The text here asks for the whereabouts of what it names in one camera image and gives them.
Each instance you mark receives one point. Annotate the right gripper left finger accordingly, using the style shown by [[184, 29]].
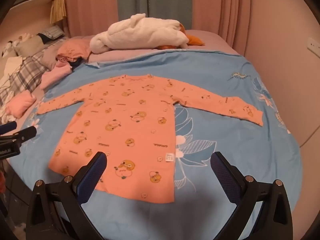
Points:
[[55, 210]]

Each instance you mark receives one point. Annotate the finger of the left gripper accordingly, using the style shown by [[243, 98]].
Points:
[[22, 135], [10, 126]]

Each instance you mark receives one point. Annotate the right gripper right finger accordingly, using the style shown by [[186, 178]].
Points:
[[274, 220]]

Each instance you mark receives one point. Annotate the orange cartoon print shirt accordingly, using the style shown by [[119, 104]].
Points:
[[132, 120]]

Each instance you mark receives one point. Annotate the folded pink garment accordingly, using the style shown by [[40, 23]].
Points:
[[19, 104]]

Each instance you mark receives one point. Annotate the plaid grey blanket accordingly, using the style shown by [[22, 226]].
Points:
[[27, 77]]

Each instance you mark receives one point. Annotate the light pink garment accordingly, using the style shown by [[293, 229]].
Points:
[[59, 71]]

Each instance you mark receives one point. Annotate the black white plush toy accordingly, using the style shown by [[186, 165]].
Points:
[[11, 45]]

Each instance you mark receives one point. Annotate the salmon crumpled garment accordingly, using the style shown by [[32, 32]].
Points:
[[73, 49]]

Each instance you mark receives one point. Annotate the grey striped pillow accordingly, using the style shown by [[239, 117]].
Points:
[[51, 34]]

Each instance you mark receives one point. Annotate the yellow curtain tassel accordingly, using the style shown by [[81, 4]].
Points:
[[57, 11]]

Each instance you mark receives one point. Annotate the white plush blanket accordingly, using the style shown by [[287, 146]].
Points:
[[139, 32]]

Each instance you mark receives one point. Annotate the orange plush toy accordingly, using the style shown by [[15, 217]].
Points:
[[193, 41]]

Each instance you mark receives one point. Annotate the pink quilt under sheet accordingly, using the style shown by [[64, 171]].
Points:
[[211, 41]]

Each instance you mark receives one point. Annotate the pink curtain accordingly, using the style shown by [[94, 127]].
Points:
[[227, 18]]

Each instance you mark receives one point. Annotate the white wall socket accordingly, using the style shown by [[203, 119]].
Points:
[[313, 46]]

